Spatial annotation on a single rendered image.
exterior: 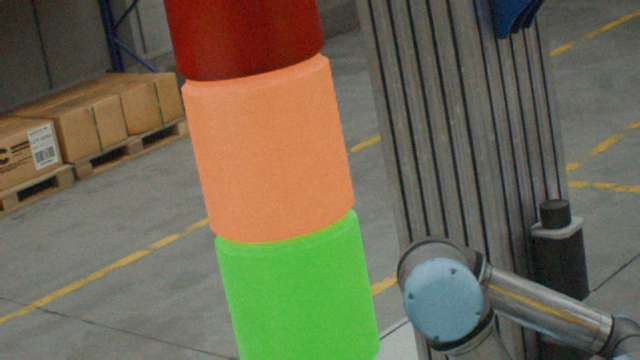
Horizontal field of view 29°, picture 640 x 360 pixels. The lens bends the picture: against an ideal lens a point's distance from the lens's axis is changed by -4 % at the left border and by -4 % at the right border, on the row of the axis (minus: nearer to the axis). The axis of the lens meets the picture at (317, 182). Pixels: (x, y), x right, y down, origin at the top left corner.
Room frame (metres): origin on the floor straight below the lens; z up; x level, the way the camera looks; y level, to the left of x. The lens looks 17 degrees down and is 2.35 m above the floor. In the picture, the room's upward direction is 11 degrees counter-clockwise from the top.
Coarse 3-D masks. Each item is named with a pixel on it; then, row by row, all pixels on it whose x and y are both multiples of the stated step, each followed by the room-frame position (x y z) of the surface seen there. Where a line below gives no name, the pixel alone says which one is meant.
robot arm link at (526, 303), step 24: (480, 264) 1.93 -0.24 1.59; (504, 288) 1.92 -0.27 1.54; (528, 288) 1.93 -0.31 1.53; (504, 312) 1.92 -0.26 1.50; (528, 312) 1.92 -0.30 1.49; (552, 312) 1.92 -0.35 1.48; (576, 312) 1.93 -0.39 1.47; (600, 312) 1.95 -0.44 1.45; (552, 336) 1.94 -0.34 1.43; (576, 336) 1.92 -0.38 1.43; (600, 336) 1.92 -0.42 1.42; (624, 336) 1.91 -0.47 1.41
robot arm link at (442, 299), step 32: (416, 256) 1.86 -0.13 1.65; (448, 256) 1.83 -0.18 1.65; (416, 288) 1.77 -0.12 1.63; (448, 288) 1.76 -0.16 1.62; (480, 288) 1.82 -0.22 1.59; (416, 320) 1.76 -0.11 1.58; (448, 320) 1.76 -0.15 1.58; (480, 320) 1.78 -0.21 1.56; (448, 352) 1.78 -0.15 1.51; (480, 352) 1.78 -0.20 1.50
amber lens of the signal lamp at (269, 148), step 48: (192, 96) 0.40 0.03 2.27; (240, 96) 0.39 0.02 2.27; (288, 96) 0.39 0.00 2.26; (240, 144) 0.39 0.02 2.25; (288, 144) 0.39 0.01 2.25; (336, 144) 0.41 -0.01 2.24; (240, 192) 0.39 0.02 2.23; (288, 192) 0.39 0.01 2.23; (336, 192) 0.40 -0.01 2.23; (240, 240) 0.40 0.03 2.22
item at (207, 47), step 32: (192, 0) 0.40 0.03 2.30; (224, 0) 0.39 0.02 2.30; (256, 0) 0.39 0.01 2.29; (288, 0) 0.40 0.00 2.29; (192, 32) 0.40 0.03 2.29; (224, 32) 0.39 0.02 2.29; (256, 32) 0.39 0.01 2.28; (288, 32) 0.40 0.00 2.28; (320, 32) 0.41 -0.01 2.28; (192, 64) 0.40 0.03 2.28; (224, 64) 0.39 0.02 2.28; (256, 64) 0.39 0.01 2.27; (288, 64) 0.40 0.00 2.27
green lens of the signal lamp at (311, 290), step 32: (352, 224) 0.41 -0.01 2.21; (224, 256) 0.40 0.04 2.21; (256, 256) 0.39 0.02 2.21; (288, 256) 0.39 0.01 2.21; (320, 256) 0.39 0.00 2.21; (352, 256) 0.40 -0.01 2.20; (224, 288) 0.41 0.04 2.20; (256, 288) 0.39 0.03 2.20; (288, 288) 0.39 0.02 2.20; (320, 288) 0.39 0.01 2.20; (352, 288) 0.40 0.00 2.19; (256, 320) 0.40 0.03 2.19; (288, 320) 0.39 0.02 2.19; (320, 320) 0.39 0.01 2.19; (352, 320) 0.40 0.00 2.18; (256, 352) 0.40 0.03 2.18; (288, 352) 0.39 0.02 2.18; (320, 352) 0.39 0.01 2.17; (352, 352) 0.40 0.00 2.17
